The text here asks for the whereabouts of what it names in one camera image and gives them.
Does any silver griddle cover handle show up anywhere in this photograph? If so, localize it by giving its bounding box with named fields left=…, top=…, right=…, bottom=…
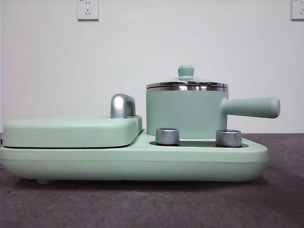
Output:
left=110, top=94, right=136, bottom=119

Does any white wall socket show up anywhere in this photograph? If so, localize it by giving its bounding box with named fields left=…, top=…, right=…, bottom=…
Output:
left=77, top=0, right=99, bottom=21
left=291, top=0, right=304, bottom=21

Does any glass lid with green knob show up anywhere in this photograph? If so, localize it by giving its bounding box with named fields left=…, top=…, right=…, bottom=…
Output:
left=145, top=65, right=228, bottom=89

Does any mint green griddle cover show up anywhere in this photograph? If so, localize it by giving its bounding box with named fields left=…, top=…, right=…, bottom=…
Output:
left=1, top=115, right=144, bottom=149

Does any silver control knob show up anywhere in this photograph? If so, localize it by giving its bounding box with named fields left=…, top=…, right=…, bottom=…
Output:
left=155, top=127, right=181, bottom=145
left=215, top=129, right=242, bottom=146

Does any black control panel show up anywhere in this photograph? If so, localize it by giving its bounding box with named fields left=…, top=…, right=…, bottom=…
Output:
left=149, top=140, right=243, bottom=148

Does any mint green saucepan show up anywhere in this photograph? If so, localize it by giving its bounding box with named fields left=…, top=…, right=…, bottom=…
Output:
left=145, top=82, right=281, bottom=141

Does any mint green breakfast machine base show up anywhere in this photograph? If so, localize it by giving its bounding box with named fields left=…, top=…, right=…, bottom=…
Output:
left=0, top=128, right=269, bottom=185

